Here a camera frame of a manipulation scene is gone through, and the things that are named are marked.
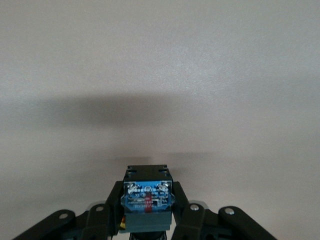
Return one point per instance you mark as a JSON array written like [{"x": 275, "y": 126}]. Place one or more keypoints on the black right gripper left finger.
[{"x": 100, "y": 222}]

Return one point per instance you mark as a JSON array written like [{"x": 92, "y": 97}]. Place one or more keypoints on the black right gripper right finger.
[{"x": 200, "y": 225}]

